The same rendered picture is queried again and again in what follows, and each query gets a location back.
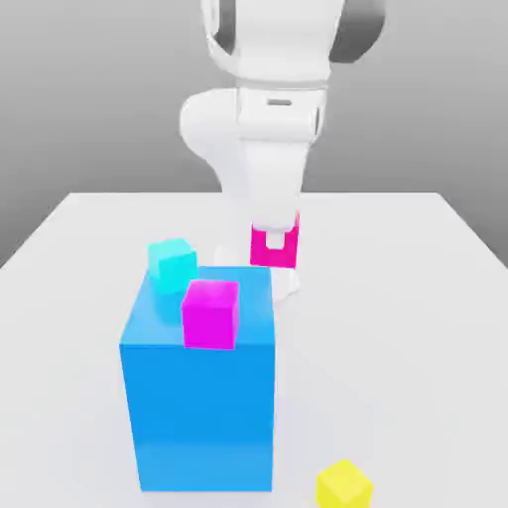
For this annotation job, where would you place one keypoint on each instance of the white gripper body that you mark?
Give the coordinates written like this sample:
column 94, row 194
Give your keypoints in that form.
column 276, row 182

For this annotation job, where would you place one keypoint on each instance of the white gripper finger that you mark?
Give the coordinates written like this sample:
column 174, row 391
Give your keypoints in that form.
column 274, row 239

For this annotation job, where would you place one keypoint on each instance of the small pink cube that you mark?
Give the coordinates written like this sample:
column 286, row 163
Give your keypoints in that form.
column 258, row 254

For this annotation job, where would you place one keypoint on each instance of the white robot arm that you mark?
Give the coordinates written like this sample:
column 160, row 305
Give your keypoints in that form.
column 274, row 43

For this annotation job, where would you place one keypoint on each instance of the small magenta cube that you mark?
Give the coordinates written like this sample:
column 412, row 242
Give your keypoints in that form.
column 210, row 321

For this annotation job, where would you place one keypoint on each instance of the small cyan cube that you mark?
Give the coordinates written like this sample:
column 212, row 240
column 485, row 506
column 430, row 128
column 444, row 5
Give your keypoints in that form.
column 170, row 266

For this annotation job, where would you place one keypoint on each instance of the small yellow cube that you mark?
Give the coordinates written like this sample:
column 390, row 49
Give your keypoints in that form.
column 343, row 486

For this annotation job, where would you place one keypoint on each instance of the large blue box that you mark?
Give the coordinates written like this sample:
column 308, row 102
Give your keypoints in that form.
column 198, row 412

